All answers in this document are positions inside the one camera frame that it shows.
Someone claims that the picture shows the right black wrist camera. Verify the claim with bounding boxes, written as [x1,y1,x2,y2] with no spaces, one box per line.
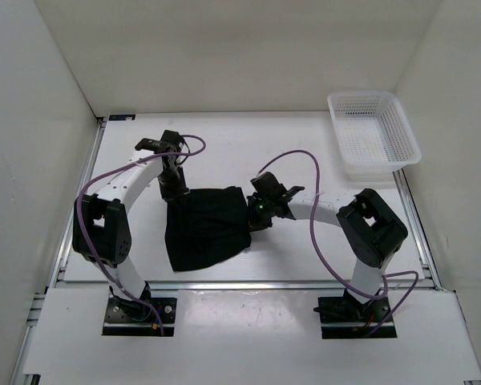
[250,172,286,199]

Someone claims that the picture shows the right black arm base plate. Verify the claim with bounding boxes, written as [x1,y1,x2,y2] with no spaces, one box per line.
[313,295,398,340]

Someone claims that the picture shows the white perforated plastic basket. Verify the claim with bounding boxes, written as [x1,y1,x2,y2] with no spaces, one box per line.
[327,91,422,176]

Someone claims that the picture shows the black corner bracket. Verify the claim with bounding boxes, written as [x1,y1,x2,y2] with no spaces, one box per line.
[108,114,136,121]

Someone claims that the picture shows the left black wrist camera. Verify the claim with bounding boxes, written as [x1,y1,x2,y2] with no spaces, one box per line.
[160,130,185,152]

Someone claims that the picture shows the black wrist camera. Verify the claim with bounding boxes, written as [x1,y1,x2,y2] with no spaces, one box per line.
[160,130,185,152]
[250,172,286,199]

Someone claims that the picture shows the aluminium front rail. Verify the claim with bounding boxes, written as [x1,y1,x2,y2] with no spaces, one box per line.
[149,281,344,291]

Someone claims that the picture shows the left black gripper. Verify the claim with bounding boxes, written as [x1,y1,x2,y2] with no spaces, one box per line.
[157,165,189,209]

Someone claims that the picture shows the black shorts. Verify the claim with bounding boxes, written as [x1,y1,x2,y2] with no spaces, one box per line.
[164,186,252,272]

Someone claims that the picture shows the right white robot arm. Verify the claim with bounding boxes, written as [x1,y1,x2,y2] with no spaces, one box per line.
[247,186,408,321]

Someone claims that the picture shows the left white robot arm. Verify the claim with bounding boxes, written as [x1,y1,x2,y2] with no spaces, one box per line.
[72,130,189,322]

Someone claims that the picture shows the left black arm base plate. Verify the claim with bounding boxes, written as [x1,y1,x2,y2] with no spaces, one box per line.
[102,295,177,337]

